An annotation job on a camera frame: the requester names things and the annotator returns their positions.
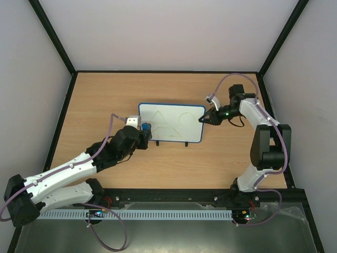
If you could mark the left controller circuit board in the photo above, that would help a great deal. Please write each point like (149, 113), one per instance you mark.
(96, 213)

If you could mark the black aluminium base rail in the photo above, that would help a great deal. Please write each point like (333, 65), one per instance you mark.
(220, 198)

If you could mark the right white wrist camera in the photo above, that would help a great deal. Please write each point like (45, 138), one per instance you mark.
(213, 100)

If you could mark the left black frame post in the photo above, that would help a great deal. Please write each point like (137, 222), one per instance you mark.
(47, 25)

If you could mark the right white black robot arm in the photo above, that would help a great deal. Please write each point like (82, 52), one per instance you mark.
(270, 149)

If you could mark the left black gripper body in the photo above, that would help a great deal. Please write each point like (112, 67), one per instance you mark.
(141, 145)

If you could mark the small blue-framed whiteboard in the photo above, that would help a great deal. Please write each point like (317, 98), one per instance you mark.
(173, 122)

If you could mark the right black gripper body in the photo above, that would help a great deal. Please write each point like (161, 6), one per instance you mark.
(216, 117)

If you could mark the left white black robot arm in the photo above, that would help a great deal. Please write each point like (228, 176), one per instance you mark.
(98, 157)

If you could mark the blue whiteboard eraser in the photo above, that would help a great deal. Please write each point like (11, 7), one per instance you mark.
(146, 127)

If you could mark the right black frame post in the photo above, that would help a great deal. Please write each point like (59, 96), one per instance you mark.
(286, 30)

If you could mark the black frame post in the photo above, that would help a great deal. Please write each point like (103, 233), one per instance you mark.
(47, 25)
(286, 30)

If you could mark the right controller circuit board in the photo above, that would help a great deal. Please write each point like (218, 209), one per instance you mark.
(244, 215)

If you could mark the controller circuit board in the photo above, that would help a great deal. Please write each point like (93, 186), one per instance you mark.
(244, 215)
(96, 213)

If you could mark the light blue slotted cable duct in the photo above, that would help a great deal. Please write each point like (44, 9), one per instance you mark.
(77, 214)

